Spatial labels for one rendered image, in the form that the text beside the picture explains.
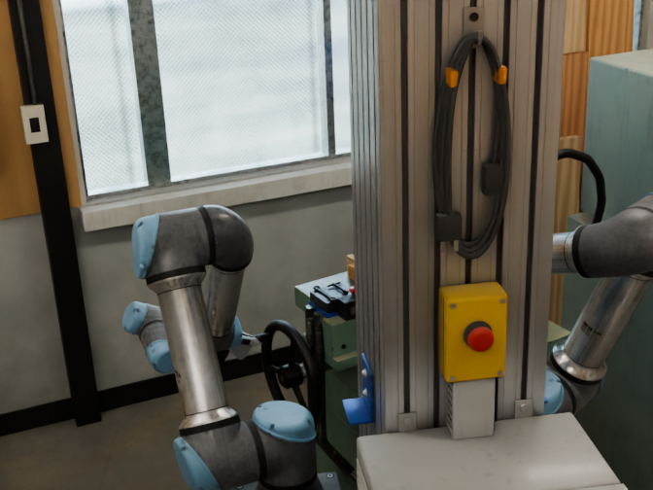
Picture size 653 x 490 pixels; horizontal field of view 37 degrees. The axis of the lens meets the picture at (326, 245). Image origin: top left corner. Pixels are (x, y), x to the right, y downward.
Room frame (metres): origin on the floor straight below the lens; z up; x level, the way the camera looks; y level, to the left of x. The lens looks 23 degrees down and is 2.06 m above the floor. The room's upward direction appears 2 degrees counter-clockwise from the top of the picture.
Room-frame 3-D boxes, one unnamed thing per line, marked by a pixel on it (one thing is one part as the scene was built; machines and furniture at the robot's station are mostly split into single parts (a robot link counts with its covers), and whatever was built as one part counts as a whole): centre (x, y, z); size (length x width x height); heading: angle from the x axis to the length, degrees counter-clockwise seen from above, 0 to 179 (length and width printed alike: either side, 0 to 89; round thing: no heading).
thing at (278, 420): (1.60, 0.10, 0.98); 0.13 x 0.12 x 0.14; 112
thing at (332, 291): (2.20, -0.03, 0.99); 0.13 x 0.11 x 0.06; 30
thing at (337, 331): (2.21, -0.03, 0.91); 0.15 x 0.14 x 0.09; 30
